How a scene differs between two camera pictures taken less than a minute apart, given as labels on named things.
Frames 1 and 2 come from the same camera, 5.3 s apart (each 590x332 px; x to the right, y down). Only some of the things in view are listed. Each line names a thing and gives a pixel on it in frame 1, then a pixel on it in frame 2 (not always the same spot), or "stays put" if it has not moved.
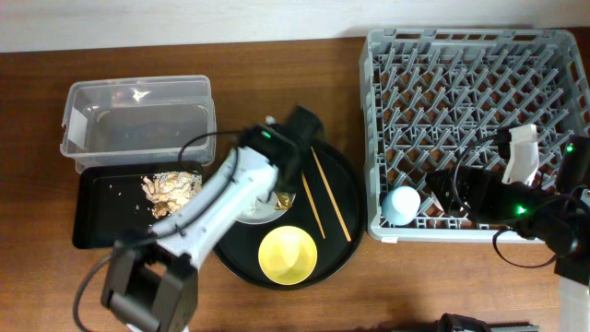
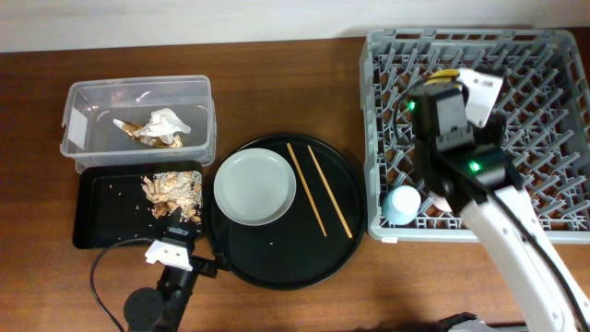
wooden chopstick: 314,207 stays put
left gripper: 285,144 → 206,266
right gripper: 481,183 → 491,134
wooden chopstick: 342,222 stays put
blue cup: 401,206 stays put
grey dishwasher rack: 428,94 stays put
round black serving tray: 329,206 stays put
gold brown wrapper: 283,201 → 131,127
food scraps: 168,192 stays put
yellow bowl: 288,255 → 442,77
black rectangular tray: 110,201 stays put
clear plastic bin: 147,119 stays put
